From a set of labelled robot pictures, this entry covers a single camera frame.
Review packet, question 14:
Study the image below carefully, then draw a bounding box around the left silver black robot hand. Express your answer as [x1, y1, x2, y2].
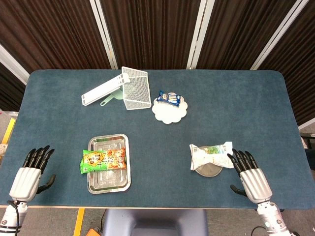
[9, 145, 56, 203]

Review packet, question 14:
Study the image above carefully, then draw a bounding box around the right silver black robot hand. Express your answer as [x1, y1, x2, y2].
[226, 148, 273, 204]

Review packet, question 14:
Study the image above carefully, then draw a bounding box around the white snack bag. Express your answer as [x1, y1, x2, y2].
[189, 141, 234, 171]

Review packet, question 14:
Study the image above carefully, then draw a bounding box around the green orange snack bag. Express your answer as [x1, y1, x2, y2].
[80, 147, 127, 175]

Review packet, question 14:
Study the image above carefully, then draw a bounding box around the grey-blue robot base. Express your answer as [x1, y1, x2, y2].
[102, 208, 209, 236]

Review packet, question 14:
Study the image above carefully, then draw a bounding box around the round steel plate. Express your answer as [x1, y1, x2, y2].
[195, 146, 223, 178]

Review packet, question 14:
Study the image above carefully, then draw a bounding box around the yellow floor tape strip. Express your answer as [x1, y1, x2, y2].
[1, 118, 16, 146]
[73, 208, 86, 236]

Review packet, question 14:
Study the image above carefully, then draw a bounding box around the black chair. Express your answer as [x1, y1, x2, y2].
[300, 132, 315, 170]

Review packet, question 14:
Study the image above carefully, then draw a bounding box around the blue table mat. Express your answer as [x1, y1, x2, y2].
[0, 69, 315, 210]

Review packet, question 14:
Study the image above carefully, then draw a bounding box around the rectangular steel tray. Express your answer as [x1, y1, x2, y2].
[87, 133, 132, 195]

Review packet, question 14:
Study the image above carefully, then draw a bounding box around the brown slatted partition panel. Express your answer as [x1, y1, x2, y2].
[258, 0, 315, 126]
[99, 0, 202, 70]
[0, 62, 27, 112]
[196, 0, 298, 70]
[0, 0, 111, 74]

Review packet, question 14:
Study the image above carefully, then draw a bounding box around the white flower-shaped plate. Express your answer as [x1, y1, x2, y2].
[151, 95, 189, 124]

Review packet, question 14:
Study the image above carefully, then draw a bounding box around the blue snack packet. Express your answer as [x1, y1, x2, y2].
[157, 90, 182, 108]

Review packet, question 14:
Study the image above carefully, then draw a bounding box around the light green plastic scoop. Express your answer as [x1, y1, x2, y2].
[99, 88, 124, 107]

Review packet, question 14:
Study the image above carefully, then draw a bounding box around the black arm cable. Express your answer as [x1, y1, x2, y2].
[6, 200, 21, 233]

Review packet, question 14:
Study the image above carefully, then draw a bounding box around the white partition frame post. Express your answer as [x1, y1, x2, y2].
[186, 0, 214, 70]
[297, 117, 315, 130]
[89, 0, 119, 70]
[250, 0, 310, 71]
[0, 43, 30, 86]

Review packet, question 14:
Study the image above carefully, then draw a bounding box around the white plastic rail rack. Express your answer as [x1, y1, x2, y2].
[81, 73, 130, 107]

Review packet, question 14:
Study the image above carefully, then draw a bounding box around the white wire mesh basket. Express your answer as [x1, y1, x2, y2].
[121, 66, 152, 111]

